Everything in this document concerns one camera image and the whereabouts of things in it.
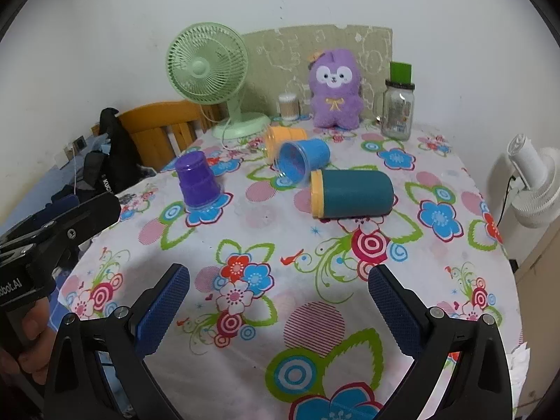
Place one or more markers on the beige cabinet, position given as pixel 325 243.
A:
pixel 538 262

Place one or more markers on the orange plastic cup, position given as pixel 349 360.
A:
pixel 284 135

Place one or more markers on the purple plush toy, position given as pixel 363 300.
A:
pixel 334 96

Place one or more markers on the white fan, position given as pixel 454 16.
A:
pixel 542 183

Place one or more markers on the white crumpled paper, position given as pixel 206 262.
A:
pixel 518 367

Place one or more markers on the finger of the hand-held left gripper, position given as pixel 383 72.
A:
pixel 87 216
pixel 26 232

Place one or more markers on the teal cup with yellow rim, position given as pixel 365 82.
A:
pixel 358 192

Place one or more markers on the black bag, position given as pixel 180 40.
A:
pixel 118 148

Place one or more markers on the patterned wall panel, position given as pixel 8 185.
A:
pixel 280 52

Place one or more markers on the blue plastic cup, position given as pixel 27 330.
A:
pixel 313 153

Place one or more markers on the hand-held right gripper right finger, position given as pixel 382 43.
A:
pixel 393 315

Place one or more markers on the glass jar with black lid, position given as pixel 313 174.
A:
pixel 396 113

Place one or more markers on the cotton swab container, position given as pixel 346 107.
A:
pixel 288 107

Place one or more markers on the purple plastic cup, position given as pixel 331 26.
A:
pixel 197 179

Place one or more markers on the person's left hand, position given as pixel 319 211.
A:
pixel 33 337

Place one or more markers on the green card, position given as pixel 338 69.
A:
pixel 401 72

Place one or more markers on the wooden chair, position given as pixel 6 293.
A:
pixel 148 122

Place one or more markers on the floral tablecloth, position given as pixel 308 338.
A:
pixel 271 227

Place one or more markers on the green desk fan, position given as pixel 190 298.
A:
pixel 199 68

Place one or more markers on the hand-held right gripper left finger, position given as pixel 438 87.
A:
pixel 166 310

